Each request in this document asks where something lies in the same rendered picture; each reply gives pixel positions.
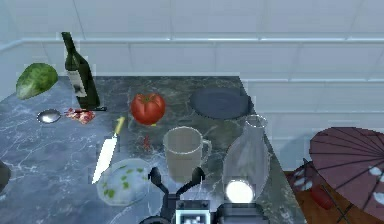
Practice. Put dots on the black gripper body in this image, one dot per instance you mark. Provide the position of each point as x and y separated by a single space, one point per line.
169 208

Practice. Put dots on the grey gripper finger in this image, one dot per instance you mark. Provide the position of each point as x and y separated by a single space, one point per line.
198 175
155 175

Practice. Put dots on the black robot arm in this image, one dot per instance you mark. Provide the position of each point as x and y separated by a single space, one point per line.
241 215

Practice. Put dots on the pale grey mug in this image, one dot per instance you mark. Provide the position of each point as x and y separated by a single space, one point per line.
182 156

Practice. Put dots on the green spotted pale plate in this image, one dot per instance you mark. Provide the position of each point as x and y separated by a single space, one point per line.
124 181

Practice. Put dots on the clear glass vase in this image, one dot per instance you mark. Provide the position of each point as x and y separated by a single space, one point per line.
246 156

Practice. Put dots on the red tomato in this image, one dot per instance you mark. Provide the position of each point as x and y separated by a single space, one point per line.
147 108

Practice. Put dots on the dark grey round plate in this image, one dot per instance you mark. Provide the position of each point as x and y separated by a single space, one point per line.
220 103

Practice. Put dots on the red speckled flat piece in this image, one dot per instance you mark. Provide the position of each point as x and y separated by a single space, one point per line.
81 115

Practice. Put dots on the small dark red parasol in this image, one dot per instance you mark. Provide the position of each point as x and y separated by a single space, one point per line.
306 181

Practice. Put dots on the silver spoon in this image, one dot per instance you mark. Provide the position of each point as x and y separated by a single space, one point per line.
49 116

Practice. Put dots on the dark green wine bottle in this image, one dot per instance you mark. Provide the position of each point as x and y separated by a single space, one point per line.
80 78

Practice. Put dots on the dark round object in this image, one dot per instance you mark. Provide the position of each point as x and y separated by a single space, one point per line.
4 176

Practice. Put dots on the large dark red parasol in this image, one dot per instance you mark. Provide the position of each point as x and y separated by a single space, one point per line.
350 163

